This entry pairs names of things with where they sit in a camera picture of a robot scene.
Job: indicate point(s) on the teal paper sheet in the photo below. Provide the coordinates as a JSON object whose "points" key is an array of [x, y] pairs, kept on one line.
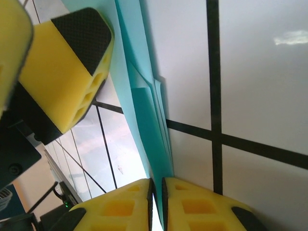
{"points": [[144, 108]]}

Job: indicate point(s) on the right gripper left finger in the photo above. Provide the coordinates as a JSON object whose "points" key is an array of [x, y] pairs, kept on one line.
{"points": [[115, 209]]}

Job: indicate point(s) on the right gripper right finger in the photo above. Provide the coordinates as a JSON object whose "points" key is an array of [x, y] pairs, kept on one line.
{"points": [[199, 209]]}

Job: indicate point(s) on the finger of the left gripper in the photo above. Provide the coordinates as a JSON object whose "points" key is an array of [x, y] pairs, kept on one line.
{"points": [[62, 72], [12, 43]]}

